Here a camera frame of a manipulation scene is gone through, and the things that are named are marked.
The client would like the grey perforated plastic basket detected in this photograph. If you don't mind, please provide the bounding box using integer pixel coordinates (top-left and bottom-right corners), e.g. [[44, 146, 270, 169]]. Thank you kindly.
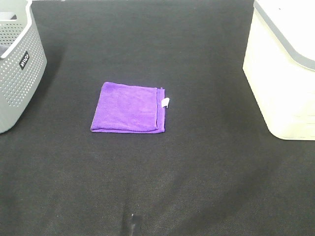
[[0, 0, 47, 133]]

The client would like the cream plastic basket grey rim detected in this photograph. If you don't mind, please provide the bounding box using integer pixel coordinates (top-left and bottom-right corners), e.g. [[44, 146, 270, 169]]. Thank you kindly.
[[243, 0, 315, 140]]

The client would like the purple towel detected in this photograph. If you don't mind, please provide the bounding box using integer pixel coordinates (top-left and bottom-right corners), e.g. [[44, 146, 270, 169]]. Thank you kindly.
[[91, 82, 170, 134]]

